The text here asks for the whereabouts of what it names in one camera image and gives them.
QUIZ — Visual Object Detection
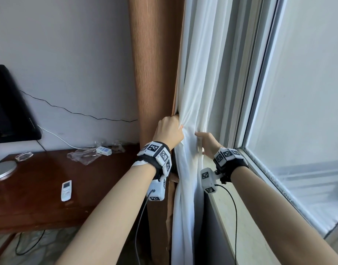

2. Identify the small clear plastic wrapper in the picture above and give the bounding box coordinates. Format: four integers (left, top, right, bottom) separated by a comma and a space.
15, 151, 34, 162

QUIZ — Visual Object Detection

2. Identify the person's right forearm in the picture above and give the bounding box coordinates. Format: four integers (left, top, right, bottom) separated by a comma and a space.
230, 166, 338, 265

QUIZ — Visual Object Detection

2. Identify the left black camera cable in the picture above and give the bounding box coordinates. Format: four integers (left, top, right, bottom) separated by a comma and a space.
135, 189, 156, 265

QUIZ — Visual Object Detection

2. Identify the right black camera cable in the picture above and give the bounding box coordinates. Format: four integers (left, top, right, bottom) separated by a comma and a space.
214, 184, 238, 265

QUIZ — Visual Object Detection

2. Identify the person's left forearm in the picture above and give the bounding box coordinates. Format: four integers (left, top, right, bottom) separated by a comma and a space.
56, 163, 157, 265

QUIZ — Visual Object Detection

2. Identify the silver round television base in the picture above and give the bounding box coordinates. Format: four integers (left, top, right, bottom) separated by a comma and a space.
0, 160, 18, 182

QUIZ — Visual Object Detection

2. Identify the person's right hand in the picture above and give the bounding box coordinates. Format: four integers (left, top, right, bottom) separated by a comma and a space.
194, 131, 224, 160

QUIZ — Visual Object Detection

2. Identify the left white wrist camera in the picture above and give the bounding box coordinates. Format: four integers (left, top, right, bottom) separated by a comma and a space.
146, 178, 167, 202

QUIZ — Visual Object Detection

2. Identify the black camera cable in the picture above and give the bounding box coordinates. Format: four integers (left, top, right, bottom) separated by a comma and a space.
135, 189, 156, 265
214, 184, 238, 265

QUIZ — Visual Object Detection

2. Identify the thin black wall cable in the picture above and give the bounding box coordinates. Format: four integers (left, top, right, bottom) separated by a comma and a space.
20, 90, 138, 122

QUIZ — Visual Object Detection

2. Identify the black marker wristband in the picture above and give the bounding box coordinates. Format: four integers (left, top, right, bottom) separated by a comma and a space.
130, 141, 173, 181
213, 147, 249, 184

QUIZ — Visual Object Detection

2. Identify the right black marker wristband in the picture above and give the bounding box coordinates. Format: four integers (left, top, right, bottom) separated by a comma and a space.
213, 147, 249, 184

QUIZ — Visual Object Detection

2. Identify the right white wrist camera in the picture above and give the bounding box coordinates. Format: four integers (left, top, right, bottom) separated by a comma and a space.
200, 167, 223, 194

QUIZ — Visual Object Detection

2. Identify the person's left hand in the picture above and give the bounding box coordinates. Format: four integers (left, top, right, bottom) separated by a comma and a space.
152, 115, 185, 152

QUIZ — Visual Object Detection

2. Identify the dark wooden desk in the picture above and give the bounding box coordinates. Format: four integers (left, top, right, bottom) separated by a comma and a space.
0, 143, 142, 235

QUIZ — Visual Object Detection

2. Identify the black television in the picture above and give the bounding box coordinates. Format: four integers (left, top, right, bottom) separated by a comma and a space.
0, 64, 42, 144

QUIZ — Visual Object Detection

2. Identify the glass window with frame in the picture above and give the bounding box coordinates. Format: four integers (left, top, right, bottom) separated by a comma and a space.
221, 0, 338, 240

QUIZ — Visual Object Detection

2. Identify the thin white cable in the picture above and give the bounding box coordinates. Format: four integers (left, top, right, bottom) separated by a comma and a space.
36, 124, 98, 151

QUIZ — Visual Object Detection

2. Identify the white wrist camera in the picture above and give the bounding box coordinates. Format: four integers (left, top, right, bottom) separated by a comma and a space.
200, 167, 223, 194
146, 178, 167, 202

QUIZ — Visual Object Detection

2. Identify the white curtain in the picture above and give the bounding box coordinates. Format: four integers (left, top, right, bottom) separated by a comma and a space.
171, 0, 241, 265

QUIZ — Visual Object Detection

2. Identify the white remote control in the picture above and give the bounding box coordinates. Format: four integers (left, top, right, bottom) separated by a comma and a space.
61, 180, 72, 202

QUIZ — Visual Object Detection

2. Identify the brown curtain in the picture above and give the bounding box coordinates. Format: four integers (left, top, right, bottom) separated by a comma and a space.
127, 0, 186, 265

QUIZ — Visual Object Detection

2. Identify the left black marker wristband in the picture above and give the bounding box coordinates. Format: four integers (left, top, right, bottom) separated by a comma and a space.
130, 141, 173, 181

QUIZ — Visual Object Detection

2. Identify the beige window sill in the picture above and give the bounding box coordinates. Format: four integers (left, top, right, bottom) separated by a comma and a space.
209, 160, 283, 265

